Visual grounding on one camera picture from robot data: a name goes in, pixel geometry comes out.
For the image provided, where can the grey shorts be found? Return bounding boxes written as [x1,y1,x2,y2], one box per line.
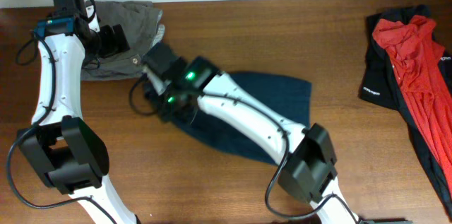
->
[81,1,165,81]

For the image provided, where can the navy blue t-shirt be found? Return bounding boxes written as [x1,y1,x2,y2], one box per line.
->
[142,71,313,166]

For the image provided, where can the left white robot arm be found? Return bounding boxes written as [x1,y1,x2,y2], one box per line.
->
[12,0,139,223]

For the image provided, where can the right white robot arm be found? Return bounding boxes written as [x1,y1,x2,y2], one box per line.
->
[141,43,360,223]

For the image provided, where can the black garment with logo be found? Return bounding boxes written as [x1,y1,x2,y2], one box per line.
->
[359,4,451,217]

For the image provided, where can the red garment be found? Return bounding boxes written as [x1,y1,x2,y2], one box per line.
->
[372,15,451,189]

